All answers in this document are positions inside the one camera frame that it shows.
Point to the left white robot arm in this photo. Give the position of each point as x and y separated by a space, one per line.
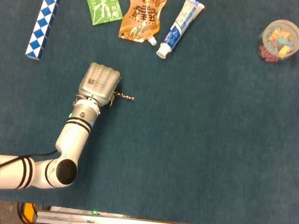
54 150

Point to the green tea sachet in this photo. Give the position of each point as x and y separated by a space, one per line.
103 7

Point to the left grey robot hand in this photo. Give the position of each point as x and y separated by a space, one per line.
99 84

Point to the orange spouted drink pouch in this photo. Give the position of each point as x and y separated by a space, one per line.
143 15

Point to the row of metal pushpins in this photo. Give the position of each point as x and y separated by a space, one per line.
125 96

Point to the white blue toothpaste tube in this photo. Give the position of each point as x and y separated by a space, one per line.
179 28

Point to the teal felt table mat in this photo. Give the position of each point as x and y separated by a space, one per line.
190 135

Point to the blue white snake puzzle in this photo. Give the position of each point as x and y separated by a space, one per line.
43 24

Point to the clear jar of binder clips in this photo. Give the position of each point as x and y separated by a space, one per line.
280 41

